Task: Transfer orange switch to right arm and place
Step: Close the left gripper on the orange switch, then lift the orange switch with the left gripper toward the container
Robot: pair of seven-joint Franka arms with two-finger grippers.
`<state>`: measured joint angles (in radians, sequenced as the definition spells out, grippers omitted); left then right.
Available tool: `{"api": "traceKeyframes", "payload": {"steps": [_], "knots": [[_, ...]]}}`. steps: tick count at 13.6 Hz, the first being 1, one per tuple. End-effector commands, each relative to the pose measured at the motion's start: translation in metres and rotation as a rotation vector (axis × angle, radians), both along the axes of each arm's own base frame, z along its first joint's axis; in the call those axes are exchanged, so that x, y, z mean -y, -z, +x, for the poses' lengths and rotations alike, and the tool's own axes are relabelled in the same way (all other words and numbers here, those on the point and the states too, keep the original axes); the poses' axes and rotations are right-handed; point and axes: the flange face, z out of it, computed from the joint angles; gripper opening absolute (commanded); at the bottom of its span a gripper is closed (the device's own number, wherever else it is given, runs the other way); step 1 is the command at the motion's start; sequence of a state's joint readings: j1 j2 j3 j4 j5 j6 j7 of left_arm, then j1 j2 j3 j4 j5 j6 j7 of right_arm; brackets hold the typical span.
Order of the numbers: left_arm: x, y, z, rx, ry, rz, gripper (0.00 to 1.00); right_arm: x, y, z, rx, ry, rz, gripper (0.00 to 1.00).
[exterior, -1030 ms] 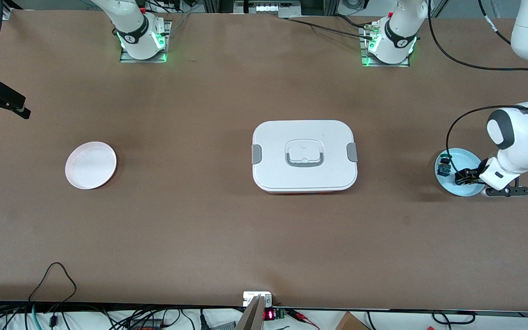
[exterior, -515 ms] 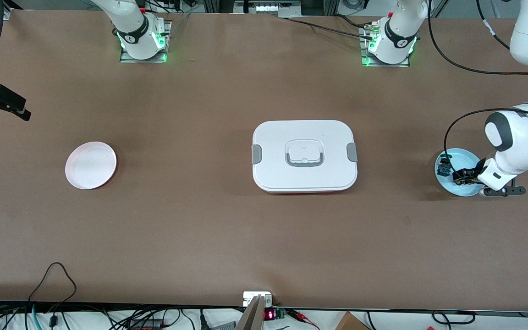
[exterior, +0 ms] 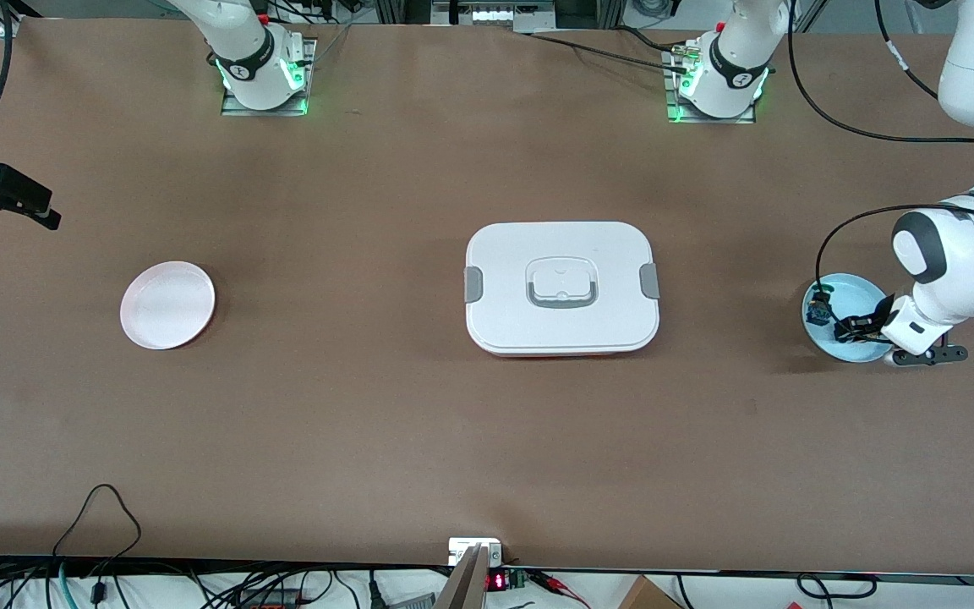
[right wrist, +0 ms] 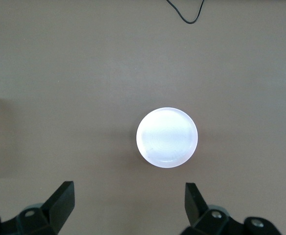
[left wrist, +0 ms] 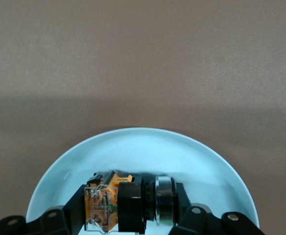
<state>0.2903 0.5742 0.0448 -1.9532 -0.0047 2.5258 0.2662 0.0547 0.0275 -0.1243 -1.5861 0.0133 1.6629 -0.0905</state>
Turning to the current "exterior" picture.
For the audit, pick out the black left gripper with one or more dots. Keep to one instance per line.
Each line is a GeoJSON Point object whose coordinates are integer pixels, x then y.
{"type": "Point", "coordinates": [865, 324]}

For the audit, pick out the light blue round plate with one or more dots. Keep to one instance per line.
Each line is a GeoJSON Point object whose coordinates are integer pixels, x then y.
{"type": "Point", "coordinates": [855, 292]}

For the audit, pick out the pink round plate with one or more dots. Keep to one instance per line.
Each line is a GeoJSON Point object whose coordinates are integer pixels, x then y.
{"type": "Point", "coordinates": [167, 306]}

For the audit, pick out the white lunch box grey clips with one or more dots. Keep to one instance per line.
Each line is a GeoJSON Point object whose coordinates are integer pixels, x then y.
{"type": "Point", "coordinates": [563, 330]}

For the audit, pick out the brown cardboard box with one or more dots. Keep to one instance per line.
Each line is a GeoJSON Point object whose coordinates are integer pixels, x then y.
{"type": "Point", "coordinates": [648, 596]}

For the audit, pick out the red digit display module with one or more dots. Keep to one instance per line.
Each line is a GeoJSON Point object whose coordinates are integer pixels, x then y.
{"type": "Point", "coordinates": [500, 581]}

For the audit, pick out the small white device box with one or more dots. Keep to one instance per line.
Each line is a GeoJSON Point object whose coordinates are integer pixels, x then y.
{"type": "Point", "coordinates": [474, 547]}

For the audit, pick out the grey slanted bar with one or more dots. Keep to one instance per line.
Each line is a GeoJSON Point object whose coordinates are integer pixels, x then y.
{"type": "Point", "coordinates": [463, 584]}

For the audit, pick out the metal control box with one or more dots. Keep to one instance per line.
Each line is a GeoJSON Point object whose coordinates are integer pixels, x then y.
{"type": "Point", "coordinates": [491, 15]}

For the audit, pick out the green push button switch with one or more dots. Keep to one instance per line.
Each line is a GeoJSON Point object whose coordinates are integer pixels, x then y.
{"type": "Point", "coordinates": [819, 309]}

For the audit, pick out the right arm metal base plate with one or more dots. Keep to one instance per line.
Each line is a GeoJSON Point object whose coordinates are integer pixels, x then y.
{"type": "Point", "coordinates": [229, 110]}

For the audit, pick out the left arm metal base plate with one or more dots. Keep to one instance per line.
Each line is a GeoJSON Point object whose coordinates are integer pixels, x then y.
{"type": "Point", "coordinates": [671, 117]}

